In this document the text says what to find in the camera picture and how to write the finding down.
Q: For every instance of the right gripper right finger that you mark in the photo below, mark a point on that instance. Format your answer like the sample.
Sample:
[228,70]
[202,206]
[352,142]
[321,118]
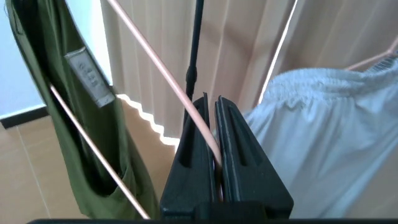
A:
[252,180]

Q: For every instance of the beige curtain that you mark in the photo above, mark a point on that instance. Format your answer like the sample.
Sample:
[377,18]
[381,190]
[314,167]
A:
[233,46]

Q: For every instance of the pale grey shorts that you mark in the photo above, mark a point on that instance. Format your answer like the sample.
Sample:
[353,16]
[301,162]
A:
[326,140]

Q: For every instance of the green garment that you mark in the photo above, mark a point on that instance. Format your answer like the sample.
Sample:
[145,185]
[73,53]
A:
[102,130]

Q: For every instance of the black clothes rack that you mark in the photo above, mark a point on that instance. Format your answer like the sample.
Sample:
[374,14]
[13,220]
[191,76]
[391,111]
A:
[194,46]

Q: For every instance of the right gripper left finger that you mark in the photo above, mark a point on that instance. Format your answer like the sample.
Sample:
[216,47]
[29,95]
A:
[189,180]

